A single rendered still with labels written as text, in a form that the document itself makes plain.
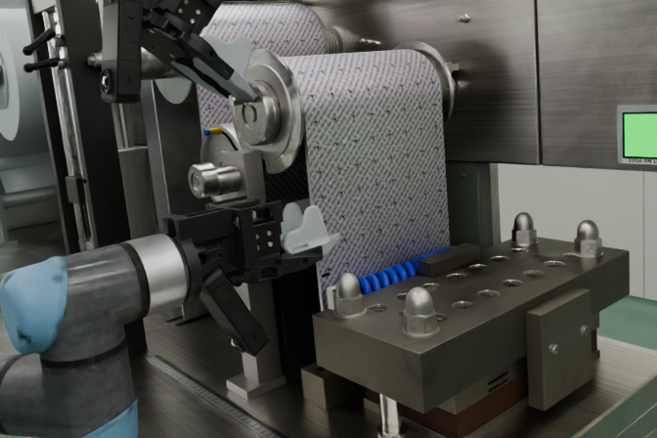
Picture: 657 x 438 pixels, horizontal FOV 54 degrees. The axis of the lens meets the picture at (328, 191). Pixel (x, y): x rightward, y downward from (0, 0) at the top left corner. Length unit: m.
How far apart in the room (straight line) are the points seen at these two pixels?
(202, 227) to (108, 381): 0.17
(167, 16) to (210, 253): 0.24
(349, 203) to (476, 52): 0.31
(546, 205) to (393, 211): 2.94
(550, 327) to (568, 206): 2.95
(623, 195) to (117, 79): 3.07
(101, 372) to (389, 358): 0.26
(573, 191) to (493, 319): 2.98
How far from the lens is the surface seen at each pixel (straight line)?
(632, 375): 0.89
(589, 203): 3.62
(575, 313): 0.78
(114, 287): 0.61
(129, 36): 0.68
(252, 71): 0.79
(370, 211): 0.81
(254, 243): 0.67
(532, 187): 3.78
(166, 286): 0.63
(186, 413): 0.85
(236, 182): 0.78
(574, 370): 0.81
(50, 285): 0.60
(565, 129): 0.90
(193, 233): 0.65
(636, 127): 0.84
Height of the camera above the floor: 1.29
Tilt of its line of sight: 10 degrees down
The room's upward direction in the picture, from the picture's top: 5 degrees counter-clockwise
